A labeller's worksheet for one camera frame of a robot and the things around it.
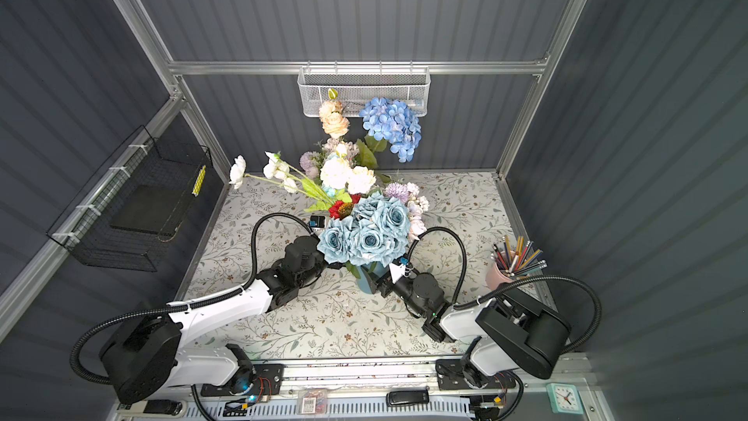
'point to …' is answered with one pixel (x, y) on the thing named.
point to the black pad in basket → (148, 209)
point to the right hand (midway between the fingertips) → (376, 261)
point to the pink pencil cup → (493, 278)
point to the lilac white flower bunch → (312, 163)
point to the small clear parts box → (313, 401)
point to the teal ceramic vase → (363, 282)
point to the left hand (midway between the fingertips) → (348, 241)
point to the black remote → (407, 397)
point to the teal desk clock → (564, 399)
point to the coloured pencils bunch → (517, 263)
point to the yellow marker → (199, 181)
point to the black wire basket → (85, 228)
